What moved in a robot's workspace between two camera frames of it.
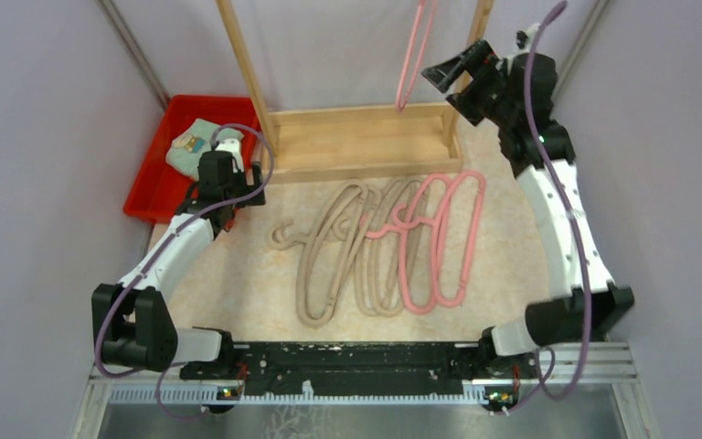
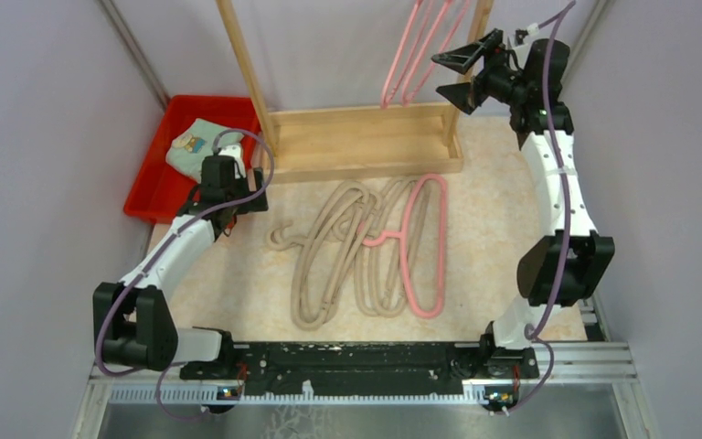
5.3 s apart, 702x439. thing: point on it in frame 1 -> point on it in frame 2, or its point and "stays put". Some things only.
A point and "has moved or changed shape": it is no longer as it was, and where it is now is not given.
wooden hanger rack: [329, 144] stays put
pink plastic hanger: [400, 218] has moved or changed shape
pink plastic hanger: [456, 234] -> [407, 101]
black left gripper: [255, 175] stays put
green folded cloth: [185, 151] stays put
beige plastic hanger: [331, 250] stays put
